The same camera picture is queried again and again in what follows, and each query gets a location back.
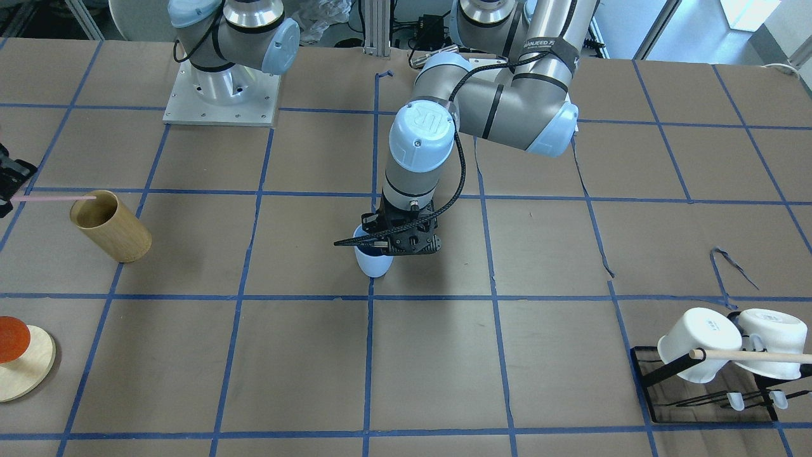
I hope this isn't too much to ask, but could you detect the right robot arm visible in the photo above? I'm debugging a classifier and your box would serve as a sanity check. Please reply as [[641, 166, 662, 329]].
[[2, 1, 299, 215]]

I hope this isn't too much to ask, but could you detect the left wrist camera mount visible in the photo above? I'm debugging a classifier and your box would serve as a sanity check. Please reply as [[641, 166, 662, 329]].
[[334, 218, 442, 256]]

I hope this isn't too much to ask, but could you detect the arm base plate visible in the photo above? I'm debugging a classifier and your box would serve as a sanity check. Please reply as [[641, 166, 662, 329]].
[[163, 62, 282, 128]]

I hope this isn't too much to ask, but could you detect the white mug inner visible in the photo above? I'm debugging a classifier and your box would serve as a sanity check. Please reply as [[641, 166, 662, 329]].
[[657, 307, 742, 364]]

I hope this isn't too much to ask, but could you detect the white mug outer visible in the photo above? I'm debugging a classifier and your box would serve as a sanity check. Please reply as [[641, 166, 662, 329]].
[[734, 308, 808, 381]]

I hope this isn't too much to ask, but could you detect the light blue plastic cup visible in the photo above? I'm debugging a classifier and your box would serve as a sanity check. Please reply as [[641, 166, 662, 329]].
[[354, 246, 394, 278]]

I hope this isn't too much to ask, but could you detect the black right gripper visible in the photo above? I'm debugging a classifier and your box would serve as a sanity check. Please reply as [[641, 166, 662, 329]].
[[1, 145, 37, 219]]

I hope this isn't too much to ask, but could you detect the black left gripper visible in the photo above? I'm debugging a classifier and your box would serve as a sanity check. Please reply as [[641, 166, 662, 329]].
[[362, 197, 435, 234]]

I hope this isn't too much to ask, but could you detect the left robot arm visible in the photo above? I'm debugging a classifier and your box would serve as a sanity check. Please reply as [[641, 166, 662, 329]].
[[357, 1, 597, 251]]

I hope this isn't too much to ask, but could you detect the wooden cup tree stand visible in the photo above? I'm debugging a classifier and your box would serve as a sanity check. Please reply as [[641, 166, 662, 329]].
[[1, 325, 57, 402]]

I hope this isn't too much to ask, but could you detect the white mug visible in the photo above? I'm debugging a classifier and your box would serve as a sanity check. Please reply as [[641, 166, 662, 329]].
[[657, 307, 742, 364], [734, 308, 808, 381]]

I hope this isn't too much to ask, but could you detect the black wire mug rack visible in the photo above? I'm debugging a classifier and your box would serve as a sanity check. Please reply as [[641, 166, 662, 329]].
[[631, 310, 810, 423]]

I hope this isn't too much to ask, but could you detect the aluminium frame post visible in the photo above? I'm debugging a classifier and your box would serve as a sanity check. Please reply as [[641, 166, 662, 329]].
[[359, 1, 393, 60]]

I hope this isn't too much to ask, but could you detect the bamboo cylinder holder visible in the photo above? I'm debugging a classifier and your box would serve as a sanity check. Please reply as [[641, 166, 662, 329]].
[[69, 190, 153, 263]]

